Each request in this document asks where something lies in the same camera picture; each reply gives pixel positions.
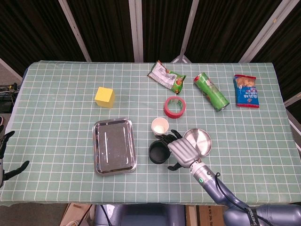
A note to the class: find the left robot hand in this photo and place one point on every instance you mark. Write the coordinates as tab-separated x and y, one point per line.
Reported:
2	150

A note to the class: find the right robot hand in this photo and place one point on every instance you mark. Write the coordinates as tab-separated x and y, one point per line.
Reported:
183	151

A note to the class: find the black cup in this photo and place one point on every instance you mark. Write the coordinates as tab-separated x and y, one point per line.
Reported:
157	153

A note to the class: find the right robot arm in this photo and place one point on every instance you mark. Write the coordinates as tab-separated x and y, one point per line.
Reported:
209	183

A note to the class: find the round steel plate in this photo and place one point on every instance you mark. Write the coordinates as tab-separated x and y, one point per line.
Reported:
202	141

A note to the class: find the red tape roll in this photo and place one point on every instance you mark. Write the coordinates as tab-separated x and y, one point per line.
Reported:
176	115

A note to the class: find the green chips can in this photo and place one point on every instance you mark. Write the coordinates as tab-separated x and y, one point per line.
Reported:
211	91

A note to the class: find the cardboard box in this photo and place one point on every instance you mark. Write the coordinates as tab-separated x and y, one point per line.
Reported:
209	216
73	212

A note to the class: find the rectangular steel tray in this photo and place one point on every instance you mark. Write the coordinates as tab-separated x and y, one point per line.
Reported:
113	146

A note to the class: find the blue-grey robot torso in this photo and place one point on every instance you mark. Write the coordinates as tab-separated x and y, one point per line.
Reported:
145	216

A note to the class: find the green snack bag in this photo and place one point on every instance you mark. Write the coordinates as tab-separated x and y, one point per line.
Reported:
164	75

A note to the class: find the green checkered tablecloth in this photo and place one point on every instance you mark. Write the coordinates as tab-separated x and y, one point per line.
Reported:
70	106

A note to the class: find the blue snack bag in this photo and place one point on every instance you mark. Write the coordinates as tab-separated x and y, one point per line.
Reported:
247	94

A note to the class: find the yellow cube block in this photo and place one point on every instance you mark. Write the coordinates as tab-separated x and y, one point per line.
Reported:
104	96

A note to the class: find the black curtain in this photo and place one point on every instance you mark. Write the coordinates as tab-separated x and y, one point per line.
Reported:
105	23

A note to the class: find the white frame rail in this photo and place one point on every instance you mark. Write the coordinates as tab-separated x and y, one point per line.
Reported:
294	99
9	68

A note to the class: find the white frame post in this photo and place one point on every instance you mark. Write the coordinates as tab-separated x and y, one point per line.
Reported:
188	30
265	30
136	30
75	30

